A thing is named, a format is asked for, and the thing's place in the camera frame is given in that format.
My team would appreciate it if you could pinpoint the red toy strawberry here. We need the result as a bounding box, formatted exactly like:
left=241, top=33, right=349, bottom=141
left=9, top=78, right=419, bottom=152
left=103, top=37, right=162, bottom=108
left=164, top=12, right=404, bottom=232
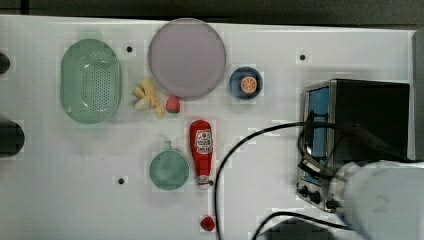
left=166, top=96, right=180, bottom=114

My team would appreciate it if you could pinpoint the red ketchup bottle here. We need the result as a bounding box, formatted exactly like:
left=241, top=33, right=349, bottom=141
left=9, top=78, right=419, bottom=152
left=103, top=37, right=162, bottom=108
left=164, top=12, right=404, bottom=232
left=189, top=119, right=213, bottom=190

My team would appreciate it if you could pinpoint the yellow toy banana bunch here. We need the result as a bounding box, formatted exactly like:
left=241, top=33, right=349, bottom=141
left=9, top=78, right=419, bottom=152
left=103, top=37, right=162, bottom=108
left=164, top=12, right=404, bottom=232
left=132, top=78, right=164, bottom=119

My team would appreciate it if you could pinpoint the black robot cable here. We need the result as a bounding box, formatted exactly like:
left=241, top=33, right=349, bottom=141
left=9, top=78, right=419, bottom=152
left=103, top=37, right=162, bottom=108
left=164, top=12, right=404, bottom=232
left=213, top=121, right=424, bottom=240

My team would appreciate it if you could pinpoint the blue glass oven door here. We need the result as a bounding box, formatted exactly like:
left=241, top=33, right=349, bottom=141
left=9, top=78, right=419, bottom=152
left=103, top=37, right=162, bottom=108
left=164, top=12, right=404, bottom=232
left=305, top=87, right=330, bottom=166

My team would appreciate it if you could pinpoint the green cup with handle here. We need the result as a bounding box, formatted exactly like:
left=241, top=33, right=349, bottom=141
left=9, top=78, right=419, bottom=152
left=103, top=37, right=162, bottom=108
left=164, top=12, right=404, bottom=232
left=149, top=140, right=190, bottom=191

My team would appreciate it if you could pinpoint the green perforated colander basket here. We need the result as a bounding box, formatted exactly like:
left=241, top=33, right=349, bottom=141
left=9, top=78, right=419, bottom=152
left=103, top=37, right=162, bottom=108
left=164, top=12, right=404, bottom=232
left=60, top=31, right=122, bottom=124

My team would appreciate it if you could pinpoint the black pan at edge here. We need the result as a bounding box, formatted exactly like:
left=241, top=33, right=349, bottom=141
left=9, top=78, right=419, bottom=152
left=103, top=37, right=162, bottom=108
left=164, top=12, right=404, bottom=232
left=0, top=117, right=25, bottom=158

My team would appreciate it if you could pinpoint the red round toy berry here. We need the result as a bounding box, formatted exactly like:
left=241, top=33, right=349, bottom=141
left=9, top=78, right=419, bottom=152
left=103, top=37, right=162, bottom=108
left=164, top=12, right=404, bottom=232
left=200, top=216, right=215, bottom=232

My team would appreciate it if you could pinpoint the orange slice toy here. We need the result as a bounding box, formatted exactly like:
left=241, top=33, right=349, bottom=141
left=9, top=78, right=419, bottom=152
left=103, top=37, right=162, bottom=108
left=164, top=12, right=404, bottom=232
left=240, top=77, right=257, bottom=95

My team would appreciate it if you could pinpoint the black toaster oven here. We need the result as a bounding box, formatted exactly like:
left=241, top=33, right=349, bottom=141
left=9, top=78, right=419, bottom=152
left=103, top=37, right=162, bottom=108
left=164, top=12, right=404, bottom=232
left=296, top=79, right=410, bottom=212

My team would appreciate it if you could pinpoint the pink round plate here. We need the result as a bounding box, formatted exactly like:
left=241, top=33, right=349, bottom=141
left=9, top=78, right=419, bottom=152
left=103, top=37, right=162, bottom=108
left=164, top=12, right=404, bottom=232
left=148, top=18, right=226, bottom=98

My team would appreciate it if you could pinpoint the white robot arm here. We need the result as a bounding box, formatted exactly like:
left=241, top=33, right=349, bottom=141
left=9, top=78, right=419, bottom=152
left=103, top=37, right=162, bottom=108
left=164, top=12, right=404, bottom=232
left=261, top=160, right=423, bottom=240

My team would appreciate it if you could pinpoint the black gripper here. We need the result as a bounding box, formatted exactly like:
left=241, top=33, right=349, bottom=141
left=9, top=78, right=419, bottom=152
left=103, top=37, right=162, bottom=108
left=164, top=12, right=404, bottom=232
left=298, top=159, right=335, bottom=177

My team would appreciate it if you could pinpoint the blue small bowl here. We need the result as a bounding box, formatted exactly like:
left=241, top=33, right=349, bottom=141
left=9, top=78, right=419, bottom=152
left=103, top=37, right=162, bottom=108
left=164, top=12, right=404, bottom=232
left=229, top=67, right=263, bottom=100

